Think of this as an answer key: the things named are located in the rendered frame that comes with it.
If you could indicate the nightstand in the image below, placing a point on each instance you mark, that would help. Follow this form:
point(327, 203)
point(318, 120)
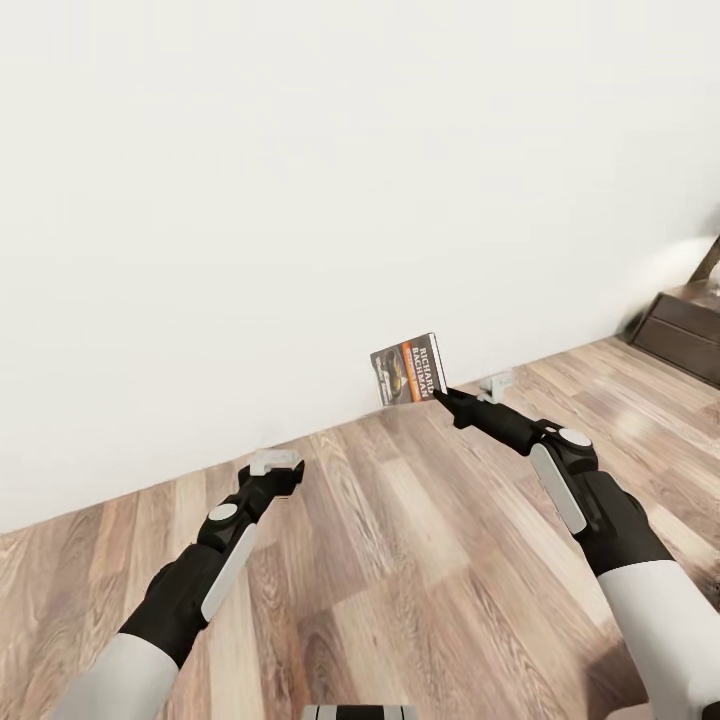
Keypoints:
point(681, 328)

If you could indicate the hardback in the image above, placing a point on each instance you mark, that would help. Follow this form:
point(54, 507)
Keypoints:
point(409, 372)

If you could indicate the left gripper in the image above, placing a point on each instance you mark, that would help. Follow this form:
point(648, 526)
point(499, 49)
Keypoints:
point(277, 482)

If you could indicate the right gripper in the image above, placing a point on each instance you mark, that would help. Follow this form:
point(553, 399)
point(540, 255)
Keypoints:
point(468, 410)

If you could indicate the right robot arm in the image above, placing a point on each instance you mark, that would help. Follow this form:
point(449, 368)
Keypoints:
point(671, 630)

